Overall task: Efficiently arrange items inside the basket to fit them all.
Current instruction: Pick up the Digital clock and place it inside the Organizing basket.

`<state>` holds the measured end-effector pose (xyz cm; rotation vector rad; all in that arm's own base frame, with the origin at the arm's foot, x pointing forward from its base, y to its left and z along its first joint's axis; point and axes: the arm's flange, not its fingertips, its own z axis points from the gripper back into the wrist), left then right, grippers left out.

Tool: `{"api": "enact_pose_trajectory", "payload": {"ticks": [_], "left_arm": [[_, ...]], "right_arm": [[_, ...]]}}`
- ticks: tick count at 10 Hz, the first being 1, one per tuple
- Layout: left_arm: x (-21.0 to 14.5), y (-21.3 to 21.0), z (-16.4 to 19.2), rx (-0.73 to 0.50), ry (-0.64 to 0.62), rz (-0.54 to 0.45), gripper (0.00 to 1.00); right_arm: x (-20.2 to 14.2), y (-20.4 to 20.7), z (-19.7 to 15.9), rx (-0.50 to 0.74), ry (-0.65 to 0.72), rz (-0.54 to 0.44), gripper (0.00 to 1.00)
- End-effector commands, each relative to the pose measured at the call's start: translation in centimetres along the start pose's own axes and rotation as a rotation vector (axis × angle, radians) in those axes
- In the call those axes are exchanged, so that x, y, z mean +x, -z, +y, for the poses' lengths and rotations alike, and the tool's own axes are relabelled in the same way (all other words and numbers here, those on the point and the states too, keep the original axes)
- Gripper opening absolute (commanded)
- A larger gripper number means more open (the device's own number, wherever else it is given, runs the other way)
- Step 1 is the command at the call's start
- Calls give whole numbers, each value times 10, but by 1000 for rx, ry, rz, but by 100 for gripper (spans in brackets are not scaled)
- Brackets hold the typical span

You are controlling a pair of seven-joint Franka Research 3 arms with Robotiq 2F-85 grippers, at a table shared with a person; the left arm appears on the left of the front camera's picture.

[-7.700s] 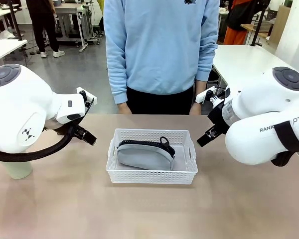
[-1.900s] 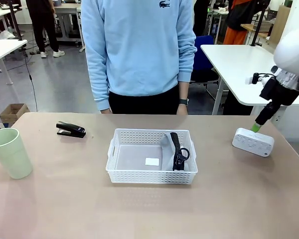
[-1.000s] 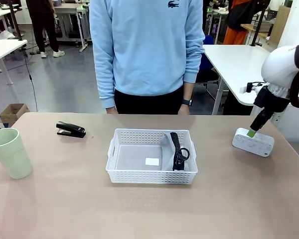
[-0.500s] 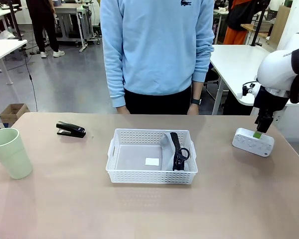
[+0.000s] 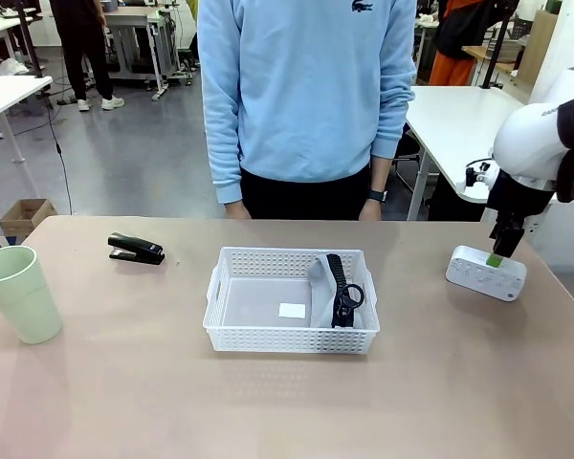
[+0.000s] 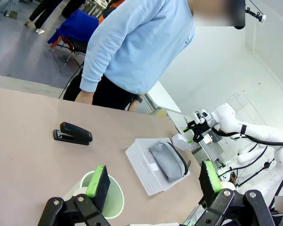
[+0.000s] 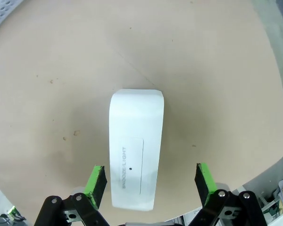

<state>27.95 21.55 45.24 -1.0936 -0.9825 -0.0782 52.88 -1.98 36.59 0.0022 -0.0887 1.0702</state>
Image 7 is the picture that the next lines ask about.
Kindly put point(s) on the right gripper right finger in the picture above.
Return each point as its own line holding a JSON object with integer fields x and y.
{"x": 206, "y": 183}

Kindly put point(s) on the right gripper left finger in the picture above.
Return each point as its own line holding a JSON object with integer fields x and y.
{"x": 94, "y": 186}

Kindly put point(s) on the white perforated plastic basket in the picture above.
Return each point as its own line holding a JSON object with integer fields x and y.
{"x": 0, "y": 16}

